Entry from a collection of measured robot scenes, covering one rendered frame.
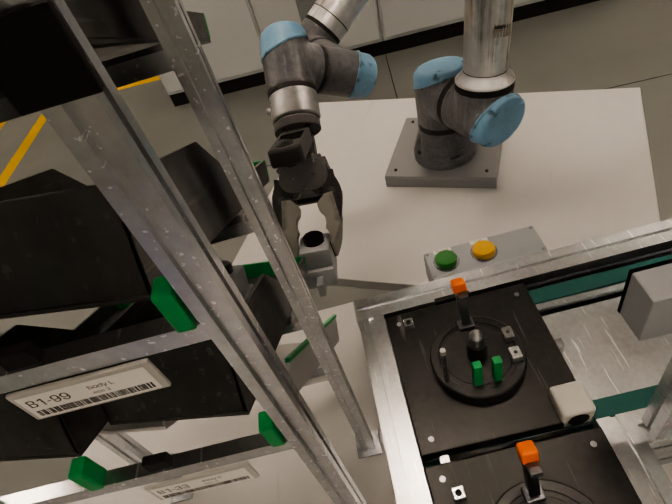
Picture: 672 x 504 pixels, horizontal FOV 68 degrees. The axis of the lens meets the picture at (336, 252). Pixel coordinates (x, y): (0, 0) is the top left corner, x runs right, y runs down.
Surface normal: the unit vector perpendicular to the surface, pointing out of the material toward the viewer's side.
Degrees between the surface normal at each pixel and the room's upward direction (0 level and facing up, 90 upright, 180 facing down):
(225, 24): 90
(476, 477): 0
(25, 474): 0
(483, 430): 0
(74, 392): 90
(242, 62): 90
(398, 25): 90
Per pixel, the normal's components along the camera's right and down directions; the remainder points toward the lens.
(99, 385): 0.14, 0.70
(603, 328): -0.23, -0.66
